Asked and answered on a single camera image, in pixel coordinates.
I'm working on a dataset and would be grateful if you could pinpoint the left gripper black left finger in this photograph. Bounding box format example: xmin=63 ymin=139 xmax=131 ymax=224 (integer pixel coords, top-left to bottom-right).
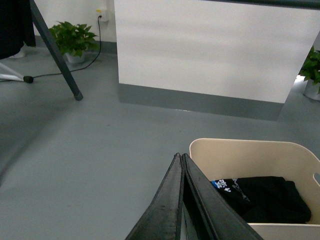
xmin=126 ymin=153 xmax=185 ymax=240

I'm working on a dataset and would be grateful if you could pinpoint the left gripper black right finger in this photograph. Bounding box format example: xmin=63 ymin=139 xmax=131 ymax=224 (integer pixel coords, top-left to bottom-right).
xmin=181 ymin=153 xmax=262 ymax=240

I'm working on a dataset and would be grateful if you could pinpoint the beige plastic laundry hamper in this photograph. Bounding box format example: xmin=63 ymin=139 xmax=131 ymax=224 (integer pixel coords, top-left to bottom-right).
xmin=189 ymin=138 xmax=320 ymax=240

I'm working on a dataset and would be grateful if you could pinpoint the black printed t-shirt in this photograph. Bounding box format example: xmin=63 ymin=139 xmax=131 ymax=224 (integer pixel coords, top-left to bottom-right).
xmin=211 ymin=176 xmax=312 ymax=224

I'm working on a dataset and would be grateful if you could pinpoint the green potted plant right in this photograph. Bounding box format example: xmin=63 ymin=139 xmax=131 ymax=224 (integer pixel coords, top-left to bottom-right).
xmin=299 ymin=46 xmax=320 ymax=101

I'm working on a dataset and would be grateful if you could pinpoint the green potted plant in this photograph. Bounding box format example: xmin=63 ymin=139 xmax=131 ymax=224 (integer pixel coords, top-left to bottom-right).
xmin=49 ymin=21 xmax=99 ymax=64
xmin=299 ymin=46 xmax=320 ymax=101

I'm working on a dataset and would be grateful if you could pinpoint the green potted plant left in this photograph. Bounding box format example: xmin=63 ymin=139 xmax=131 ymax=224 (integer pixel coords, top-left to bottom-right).
xmin=49 ymin=21 xmax=99 ymax=64

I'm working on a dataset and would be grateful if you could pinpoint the dark grey rack leg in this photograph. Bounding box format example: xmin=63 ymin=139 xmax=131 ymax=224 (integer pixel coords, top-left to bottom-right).
xmin=29 ymin=0 xmax=83 ymax=101

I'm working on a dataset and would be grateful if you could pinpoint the white rack leg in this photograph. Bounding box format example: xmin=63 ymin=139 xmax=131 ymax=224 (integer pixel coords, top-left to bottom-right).
xmin=0 ymin=63 xmax=24 ymax=82

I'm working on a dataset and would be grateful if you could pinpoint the black hanging garment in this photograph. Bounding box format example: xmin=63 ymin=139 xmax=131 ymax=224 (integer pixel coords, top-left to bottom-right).
xmin=0 ymin=0 xmax=36 ymax=59

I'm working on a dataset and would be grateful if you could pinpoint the black power cable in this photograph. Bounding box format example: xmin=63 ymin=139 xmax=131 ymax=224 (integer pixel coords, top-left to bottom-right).
xmin=23 ymin=14 xmax=102 ymax=84

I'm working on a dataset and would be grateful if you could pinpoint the white wall socket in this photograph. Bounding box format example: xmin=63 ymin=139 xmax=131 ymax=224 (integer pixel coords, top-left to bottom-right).
xmin=95 ymin=7 xmax=110 ymax=22

